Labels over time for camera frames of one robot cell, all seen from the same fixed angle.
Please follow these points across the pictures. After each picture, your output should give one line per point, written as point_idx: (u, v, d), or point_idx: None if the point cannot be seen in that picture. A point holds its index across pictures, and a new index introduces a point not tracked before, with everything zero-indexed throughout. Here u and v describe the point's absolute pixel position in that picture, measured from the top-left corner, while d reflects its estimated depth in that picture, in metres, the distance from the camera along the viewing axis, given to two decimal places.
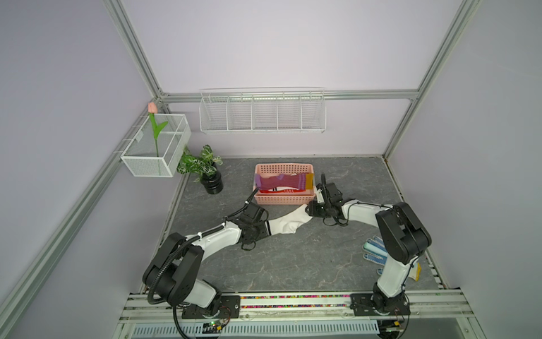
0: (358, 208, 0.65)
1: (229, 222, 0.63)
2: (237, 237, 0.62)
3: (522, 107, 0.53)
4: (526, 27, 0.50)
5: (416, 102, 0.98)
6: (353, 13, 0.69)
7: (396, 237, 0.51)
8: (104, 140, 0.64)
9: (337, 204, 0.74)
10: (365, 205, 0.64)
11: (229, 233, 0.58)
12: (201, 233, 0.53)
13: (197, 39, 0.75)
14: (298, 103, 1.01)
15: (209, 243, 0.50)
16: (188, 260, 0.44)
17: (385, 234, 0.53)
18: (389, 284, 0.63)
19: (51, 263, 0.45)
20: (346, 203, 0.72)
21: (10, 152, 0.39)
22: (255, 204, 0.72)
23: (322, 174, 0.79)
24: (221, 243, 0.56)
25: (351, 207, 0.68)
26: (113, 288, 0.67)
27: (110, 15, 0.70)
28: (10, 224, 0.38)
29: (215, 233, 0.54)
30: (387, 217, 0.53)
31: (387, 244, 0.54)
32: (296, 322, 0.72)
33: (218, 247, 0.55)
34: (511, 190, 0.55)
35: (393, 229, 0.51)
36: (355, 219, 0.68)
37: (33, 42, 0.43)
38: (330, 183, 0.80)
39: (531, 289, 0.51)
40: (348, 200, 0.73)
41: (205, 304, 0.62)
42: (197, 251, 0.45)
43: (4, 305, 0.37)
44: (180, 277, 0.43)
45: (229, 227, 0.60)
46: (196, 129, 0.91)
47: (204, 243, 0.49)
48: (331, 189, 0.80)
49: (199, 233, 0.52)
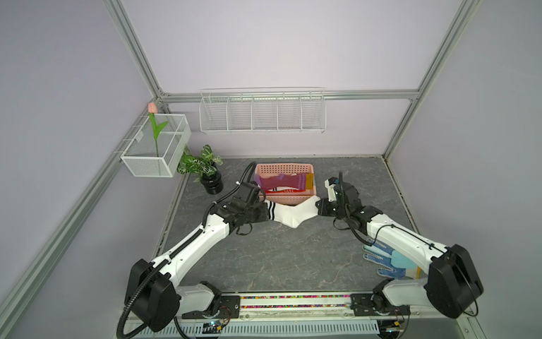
0: (394, 235, 0.53)
1: (212, 218, 0.52)
2: (224, 231, 0.54)
3: (522, 107, 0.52)
4: (526, 27, 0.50)
5: (416, 102, 0.98)
6: (352, 13, 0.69)
7: (455, 296, 0.42)
8: (104, 140, 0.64)
9: (358, 214, 0.62)
10: (405, 236, 0.51)
11: (213, 234, 0.50)
12: (169, 253, 0.44)
13: (197, 39, 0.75)
14: (298, 104, 1.02)
15: (182, 262, 0.43)
16: (157, 294, 0.38)
17: (437, 286, 0.44)
18: (399, 299, 0.61)
19: (51, 264, 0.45)
20: (376, 221, 0.58)
21: (10, 152, 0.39)
22: (248, 185, 0.60)
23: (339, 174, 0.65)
24: (205, 247, 0.49)
25: (382, 229, 0.56)
26: (113, 288, 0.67)
27: (110, 16, 0.70)
28: (10, 226, 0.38)
29: (191, 244, 0.46)
30: (447, 270, 0.42)
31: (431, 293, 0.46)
32: (296, 322, 0.72)
33: (200, 254, 0.49)
34: (511, 190, 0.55)
35: (453, 287, 0.42)
36: (384, 241, 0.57)
37: (33, 42, 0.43)
38: (348, 187, 0.64)
39: (531, 289, 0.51)
40: (380, 217, 0.59)
41: (204, 306, 0.62)
42: (166, 282, 0.39)
43: (5, 305, 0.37)
44: (152, 308, 0.39)
45: (212, 227, 0.50)
46: (196, 129, 0.91)
47: (176, 265, 0.42)
48: (350, 193, 0.64)
49: (166, 256, 0.43)
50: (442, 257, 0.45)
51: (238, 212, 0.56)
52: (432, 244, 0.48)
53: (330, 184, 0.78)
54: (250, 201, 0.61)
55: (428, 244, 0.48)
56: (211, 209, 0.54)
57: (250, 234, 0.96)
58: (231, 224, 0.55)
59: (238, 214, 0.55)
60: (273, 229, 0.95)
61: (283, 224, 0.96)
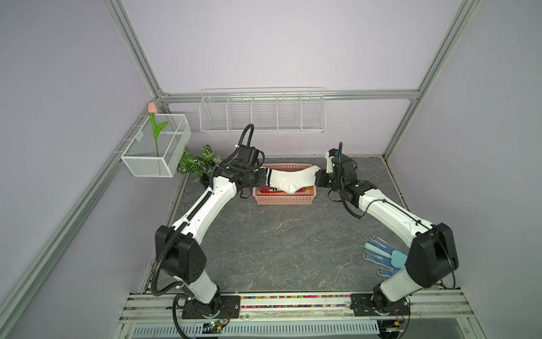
0: (386, 210, 0.54)
1: (218, 180, 0.54)
2: (233, 189, 0.56)
3: (522, 107, 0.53)
4: (526, 27, 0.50)
5: (416, 102, 0.98)
6: (352, 13, 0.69)
7: (431, 269, 0.46)
8: (104, 140, 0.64)
9: (352, 188, 0.62)
10: (395, 211, 0.53)
11: (223, 193, 0.53)
12: (187, 215, 0.47)
13: (197, 39, 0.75)
14: (298, 104, 1.02)
15: (200, 221, 0.46)
16: (183, 250, 0.43)
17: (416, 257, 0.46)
18: (392, 289, 0.62)
19: (51, 263, 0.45)
20: (370, 196, 0.59)
21: (11, 152, 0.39)
22: (247, 147, 0.63)
23: (339, 143, 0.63)
24: (217, 205, 0.52)
25: (373, 203, 0.57)
26: (113, 288, 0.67)
27: (110, 16, 0.70)
28: (10, 226, 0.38)
29: (205, 205, 0.49)
30: (428, 245, 0.45)
31: (410, 264, 0.49)
32: (296, 322, 0.72)
33: (215, 212, 0.52)
34: (510, 189, 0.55)
35: (430, 261, 0.46)
36: (375, 214, 0.58)
37: (33, 42, 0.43)
38: (346, 160, 0.65)
39: (531, 289, 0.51)
40: (374, 192, 0.60)
41: (206, 299, 0.62)
42: (190, 239, 0.43)
43: (5, 304, 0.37)
44: (183, 263, 0.45)
45: (219, 188, 0.53)
46: (196, 129, 0.91)
47: (195, 224, 0.45)
48: (346, 166, 0.65)
49: (184, 217, 0.47)
50: (426, 233, 0.50)
51: (242, 171, 0.58)
52: (419, 221, 0.49)
53: (330, 157, 0.68)
54: (252, 162, 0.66)
55: (415, 220, 0.49)
56: (216, 172, 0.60)
57: (251, 234, 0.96)
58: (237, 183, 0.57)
59: (241, 173, 0.58)
60: (273, 229, 0.95)
61: (283, 224, 0.96)
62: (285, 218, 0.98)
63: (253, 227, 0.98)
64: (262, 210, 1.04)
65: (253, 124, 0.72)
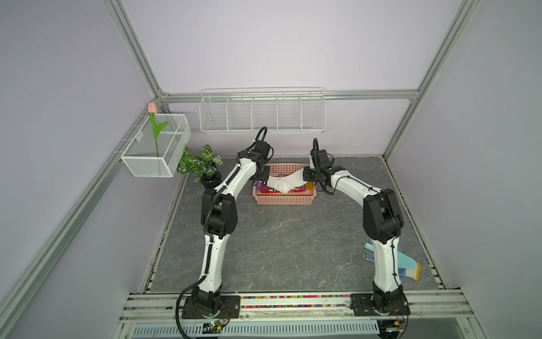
0: (348, 182, 0.67)
1: (244, 159, 0.69)
2: (254, 169, 0.71)
3: (522, 106, 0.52)
4: (526, 27, 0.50)
5: (416, 102, 0.98)
6: (353, 12, 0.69)
7: (377, 221, 0.56)
8: (104, 140, 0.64)
9: (327, 171, 0.75)
10: (355, 183, 0.65)
11: (248, 169, 0.67)
12: (226, 181, 0.62)
13: (197, 38, 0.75)
14: (297, 104, 1.01)
15: (234, 187, 0.61)
16: (224, 206, 0.57)
17: (368, 215, 0.58)
18: (382, 277, 0.65)
19: (51, 263, 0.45)
20: (337, 174, 0.72)
21: (10, 153, 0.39)
22: (262, 141, 0.80)
23: (315, 138, 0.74)
24: (245, 179, 0.67)
25: (339, 180, 0.70)
26: (113, 288, 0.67)
27: (111, 15, 0.70)
28: (10, 226, 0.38)
29: (237, 175, 0.64)
30: (374, 203, 0.56)
31: (365, 222, 0.60)
32: (296, 322, 0.72)
33: (243, 183, 0.67)
34: (510, 189, 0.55)
35: (375, 214, 0.56)
36: (342, 190, 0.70)
37: (32, 42, 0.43)
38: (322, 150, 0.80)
39: (532, 289, 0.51)
40: (341, 171, 0.73)
41: (212, 287, 0.64)
42: (229, 198, 0.57)
43: (5, 304, 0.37)
44: (224, 217, 0.58)
45: (245, 164, 0.68)
46: (196, 129, 0.91)
47: (231, 188, 0.60)
48: (322, 155, 0.80)
49: (224, 183, 0.61)
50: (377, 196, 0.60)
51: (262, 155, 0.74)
52: (371, 186, 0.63)
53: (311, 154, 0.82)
54: (265, 154, 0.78)
55: (368, 187, 0.62)
56: (240, 155, 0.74)
57: (250, 234, 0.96)
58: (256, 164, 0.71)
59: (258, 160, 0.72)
60: (273, 229, 0.95)
61: (283, 224, 0.96)
62: (285, 218, 0.98)
63: (253, 227, 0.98)
64: (262, 210, 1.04)
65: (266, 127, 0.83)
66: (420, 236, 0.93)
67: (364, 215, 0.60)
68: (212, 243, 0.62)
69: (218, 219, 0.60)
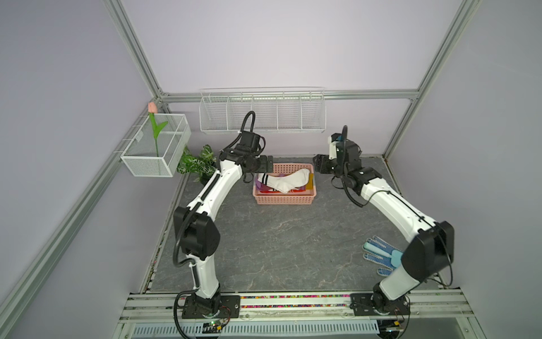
0: (387, 200, 0.53)
1: (224, 164, 0.57)
2: (239, 171, 0.59)
3: (523, 106, 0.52)
4: (526, 27, 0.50)
5: (416, 102, 0.98)
6: (353, 13, 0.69)
7: (429, 265, 0.44)
8: (104, 140, 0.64)
9: (356, 174, 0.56)
10: (399, 203, 0.52)
11: (229, 176, 0.55)
12: (201, 195, 0.50)
13: (197, 38, 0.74)
14: (297, 104, 1.01)
15: (213, 200, 0.51)
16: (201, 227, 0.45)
17: (414, 252, 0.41)
18: (392, 290, 0.62)
19: (51, 263, 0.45)
20: (374, 183, 0.57)
21: (10, 153, 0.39)
22: (249, 133, 0.64)
23: (345, 126, 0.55)
24: (228, 185, 0.56)
25: (377, 192, 0.55)
26: (113, 288, 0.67)
27: (111, 16, 0.70)
28: (10, 226, 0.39)
29: (216, 186, 0.52)
30: (430, 243, 0.44)
31: (407, 259, 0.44)
32: (296, 322, 0.72)
33: (225, 193, 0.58)
34: (510, 189, 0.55)
35: (428, 257, 0.43)
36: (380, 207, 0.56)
37: (32, 41, 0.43)
38: (351, 145, 0.61)
39: (532, 289, 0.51)
40: (379, 181, 0.58)
41: (209, 294, 0.63)
42: (206, 217, 0.48)
43: (5, 304, 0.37)
44: (200, 239, 0.46)
45: (227, 171, 0.55)
46: (196, 129, 0.91)
47: (209, 204, 0.49)
48: (351, 152, 0.60)
49: (198, 198, 0.50)
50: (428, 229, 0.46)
51: (245, 155, 0.60)
52: (423, 215, 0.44)
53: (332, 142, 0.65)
54: (253, 146, 0.66)
55: (418, 215, 0.49)
56: (221, 155, 0.59)
57: (250, 233, 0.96)
58: (241, 166, 0.59)
59: (245, 157, 0.60)
60: (273, 228, 0.96)
61: (283, 224, 0.96)
62: (285, 218, 0.98)
63: (253, 227, 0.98)
64: (262, 210, 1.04)
65: (252, 111, 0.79)
66: None
67: (408, 251, 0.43)
68: (195, 265, 0.53)
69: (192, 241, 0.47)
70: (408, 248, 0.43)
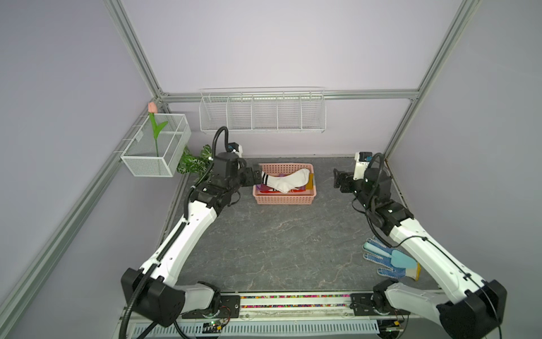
0: (425, 248, 0.48)
1: (193, 206, 0.50)
2: (212, 214, 0.50)
3: (523, 107, 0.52)
4: (526, 27, 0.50)
5: (416, 102, 0.98)
6: (352, 13, 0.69)
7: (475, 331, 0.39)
8: (104, 140, 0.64)
9: (384, 212, 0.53)
10: (437, 253, 0.47)
11: (199, 222, 0.47)
12: (157, 254, 0.43)
13: (197, 38, 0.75)
14: (297, 104, 1.01)
15: (173, 260, 0.42)
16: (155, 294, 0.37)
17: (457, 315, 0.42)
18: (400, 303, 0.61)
19: (51, 263, 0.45)
20: (406, 225, 0.53)
21: (10, 154, 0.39)
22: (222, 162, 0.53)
23: (382, 158, 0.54)
24: (195, 235, 0.47)
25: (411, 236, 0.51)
26: (113, 289, 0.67)
27: (110, 16, 0.70)
28: (10, 225, 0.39)
29: (180, 237, 0.45)
30: (480, 308, 0.39)
31: (446, 317, 0.45)
32: (296, 322, 0.72)
33: (190, 245, 0.46)
34: (510, 189, 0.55)
35: (478, 323, 0.38)
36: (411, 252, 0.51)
37: (32, 41, 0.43)
38: (384, 179, 0.56)
39: (531, 290, 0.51)
40: (411, 222, 0.53)
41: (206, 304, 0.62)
42: (161, 284, 0.39)
43: (5, 304, 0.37)
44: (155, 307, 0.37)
45: (195, 216, 0.48)
46: (196, 129, 0.91)
47: (166, 265, 0.41)
48: (385, 187, 0.54)
49: (154, 260, 0.42)
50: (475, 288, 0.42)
51: (219, 193, 0.53)
52: (468, 274, 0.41)
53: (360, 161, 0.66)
54: (226, 179, 0.56)
55: (461, 271, 0.44)
56: (190, 196, 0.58)
57: (251, 233, 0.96)
58: (214, 206, 0.50)
59: (219, 194, 0.52)
60: (273, 228, 0.96)
61: (283, 224, 0.96)
62: (285, 218, 0.98)
63: (253, 227, 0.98)
64: (262, 210, 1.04)
65: (226, 127, 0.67)
66: None
67: (448, 309, 0.48)
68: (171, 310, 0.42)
69: (147, 306, 0.37)
70: (450, 307, 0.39)
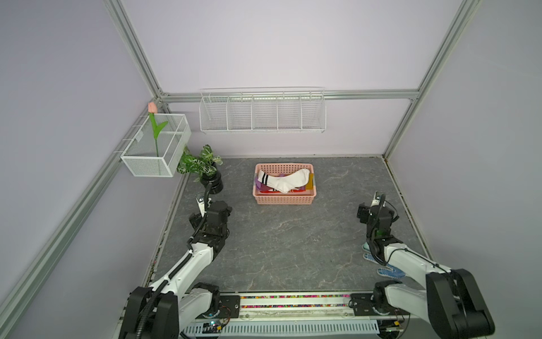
0: (405, 256, 0.56)
1: (197, 245, 0.58)
2: (211, 255, 0.59)
3: (523, 108, 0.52)
4: (526, 27, 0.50)
5: (416, 102, 0.98)
6: (352, 13, 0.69)
7: (447, 310, 0.42)
8: (104, 140, 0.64)
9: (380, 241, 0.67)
10: (413, 257, 0.54)
11: (202, 256, 0.55)
12: (169, 274, 0.47)
13: (198, 38, 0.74)
14: (298, 104, 1.02)
15: (181, 280, 0.46)
16: (164, 308, 0.40)
17: (435, 301, 0.44)
18: (398, 299, 0.61)
19: (51, 263, 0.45)
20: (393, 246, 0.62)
21: (10, 154, 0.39)
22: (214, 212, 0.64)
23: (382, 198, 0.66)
24: (197, 269, 0.54)
25: (395, 251, 0.60)
26: (113, 289, 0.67)
27: (110, 15, 0.70)
28: (10, 227, 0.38)
29: (185, 266, 0.50)
30: (442, 282, 0.44)
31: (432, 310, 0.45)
32: (296, 322, 0.72)
33: (193, 275, 0.52)
34: (510, 190, 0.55)
35: (446, 300, 0.43)
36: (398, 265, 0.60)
37: (31, 41, 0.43)
38: (384, 215, 0.68)
39: (531, 289, 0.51)
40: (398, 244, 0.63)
41: (205, 306, 0.62)
42: (171, 298, 0.41)
43: (5, 305, 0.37)
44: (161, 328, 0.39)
45: (199, 251, 0.56)
46: (196, 129, 0.91)
47: (176, 284, 0.45)
48: (383, 222, 0.68)
49: (166, 277, 0.46)
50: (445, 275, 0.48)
51: (217, 240, 0.62)
52: (437, 263, 0.50)
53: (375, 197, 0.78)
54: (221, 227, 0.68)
55: (432, 264, 0.50)
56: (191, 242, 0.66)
57: (250, 233, 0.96)
58: (214, 249, 0.62)
59: (217, 240, 0.63)
60: (273, 228, 0.96)
61: (283, 224, 0.96)
62: (285, 218, 0.98)
63: (253, 227, 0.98)
64: (262, 210, 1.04)
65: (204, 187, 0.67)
66: (420, 236, 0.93)
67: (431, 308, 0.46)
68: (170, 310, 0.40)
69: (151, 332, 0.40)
70: (432, 306, 0.45)
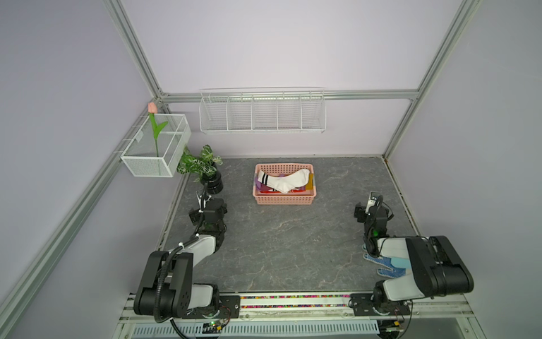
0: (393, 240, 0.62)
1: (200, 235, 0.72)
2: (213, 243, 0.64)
3: (523, 107, 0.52)
4: (526, 27, 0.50)
5: (416, 102, 0.98)
6: (352, 13, 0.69)
7: (425, 262, 0.47)
8: (104, 140, 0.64)
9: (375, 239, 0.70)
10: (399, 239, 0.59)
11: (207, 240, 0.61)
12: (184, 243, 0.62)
13: (198, 39, 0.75)
14: (298, 104, 1.02)
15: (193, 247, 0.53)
16: (182, 267, 0.44)
17: (416, 260, 0.49)
18: (396, 291, 0.61)
19: (51, 262, 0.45)
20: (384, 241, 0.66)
21: (9, 154, 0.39)
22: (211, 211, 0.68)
23: (382, 197, 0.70)
24: (203, 251, 0.58)
25: (384, 240, 0.66)
26: (113, 289, 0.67)
27: (110, 15, 0.70)
28: (10, 226, 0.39)
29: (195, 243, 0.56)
30: (418, 241, 0.50)
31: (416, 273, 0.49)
32: (296, 322, 0.72)
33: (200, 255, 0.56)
34: (510, 189, 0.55)
35: (423, 255, 0.48)
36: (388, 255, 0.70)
37: (31, 41, 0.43)
38: (382, 215, 0.72)
39: (531, 289, 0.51)
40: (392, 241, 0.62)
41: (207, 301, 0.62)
42: (186, 256, 0.46)
43: (4, 305, 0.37)
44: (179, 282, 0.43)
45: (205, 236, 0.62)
46: (196, 129, 0.91)
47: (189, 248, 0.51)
48: (380, 222, 0.71)
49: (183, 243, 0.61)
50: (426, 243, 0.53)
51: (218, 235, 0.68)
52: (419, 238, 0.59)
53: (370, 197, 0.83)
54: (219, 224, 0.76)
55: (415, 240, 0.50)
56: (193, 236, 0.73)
57: (250, 233, 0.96)
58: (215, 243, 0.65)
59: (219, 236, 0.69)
60: (273, 229, 0.95)
61: (283, 224, 0.96)
62: (285, 218, 0.98)
63: (253, 227, 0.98)
64: (262, 210, 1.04)
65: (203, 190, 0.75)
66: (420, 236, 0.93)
67: (414, 275, 0.50)
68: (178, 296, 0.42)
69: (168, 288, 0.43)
70: (415, 272, 0.50)
